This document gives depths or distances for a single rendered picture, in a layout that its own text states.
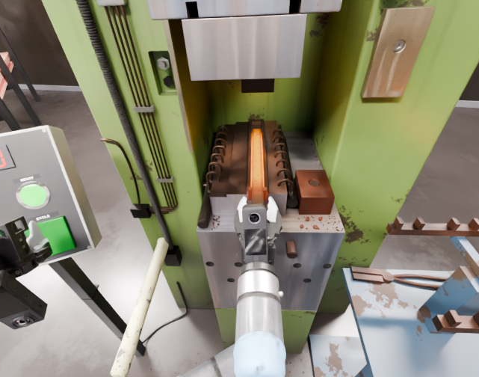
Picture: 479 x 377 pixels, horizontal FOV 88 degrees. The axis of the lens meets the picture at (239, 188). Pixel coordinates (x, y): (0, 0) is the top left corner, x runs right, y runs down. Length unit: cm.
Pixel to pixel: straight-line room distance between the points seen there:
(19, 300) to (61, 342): 131
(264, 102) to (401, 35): 52
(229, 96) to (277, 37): 57
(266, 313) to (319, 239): 31
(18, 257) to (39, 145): 25
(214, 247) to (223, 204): 12
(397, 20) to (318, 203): 41
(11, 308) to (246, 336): 34
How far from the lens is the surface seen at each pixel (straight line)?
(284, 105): 103
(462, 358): 88
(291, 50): 49
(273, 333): 43
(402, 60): 69
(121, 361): 87
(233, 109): 104
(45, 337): 185
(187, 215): 93
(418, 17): 68
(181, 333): 154
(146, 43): 67
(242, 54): 48
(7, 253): 49
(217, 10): 48
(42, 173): 65
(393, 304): 87
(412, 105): 77
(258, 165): 70
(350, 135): 74
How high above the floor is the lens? 141
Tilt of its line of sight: 40 degrees down
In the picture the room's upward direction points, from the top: 3 degrees counter-clockwise
